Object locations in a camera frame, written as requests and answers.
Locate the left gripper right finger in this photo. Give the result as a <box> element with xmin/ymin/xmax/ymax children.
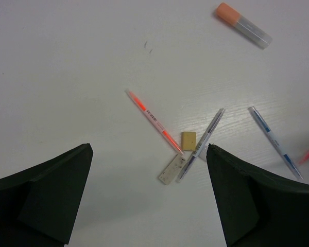
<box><xmin>207</xmin><ymin>145</ymin><xmax>309</xmax><ymax>246</ymax></box>

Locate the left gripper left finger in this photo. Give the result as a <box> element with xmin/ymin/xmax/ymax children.
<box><xmin>0</xmin><ymin>144</ymin><xmax>93</xmax><ymax>246</ymax></box>

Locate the white eraser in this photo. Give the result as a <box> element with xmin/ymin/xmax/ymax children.
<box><xmin>158</xmin><ymin>154</ymin><xmax>186</xmax><ymax>185</ymax></box>

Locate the yellow small eraser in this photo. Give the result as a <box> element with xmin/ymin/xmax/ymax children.
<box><xmin>181</xmin><ymin>132</ymin><xmax>196</xmax><ymax>151</ymax></box>

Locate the orange cap clear tube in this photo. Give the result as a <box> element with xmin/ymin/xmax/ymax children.
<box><xmin>216</xmin><ymin>3</ymin><xmax>272</xmax><ymax>49</ymax></box>

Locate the purple highlighter marker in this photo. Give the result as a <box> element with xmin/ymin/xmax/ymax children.
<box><xmin>198</xmin><ymin>150</ymin><xmax>207</xmax><ymax>162</ymax></box>

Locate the blue white pen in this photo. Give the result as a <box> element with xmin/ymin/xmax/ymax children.
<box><xmin>248</xmin><ymin>107</ymin><xmax>303</xmax><ymax>180</ymax></box>

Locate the dark blue clear pen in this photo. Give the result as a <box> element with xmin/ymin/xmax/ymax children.
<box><xmin>176</xmin><ymin>108</ymin><xmax>225</xmax><ymax>183</ymax></box>

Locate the orange pen left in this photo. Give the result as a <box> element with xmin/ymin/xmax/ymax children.
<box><xmin>125</xmin><ymin>90</ymin><xmax>184</xmax><ymax>155</ymax></box>

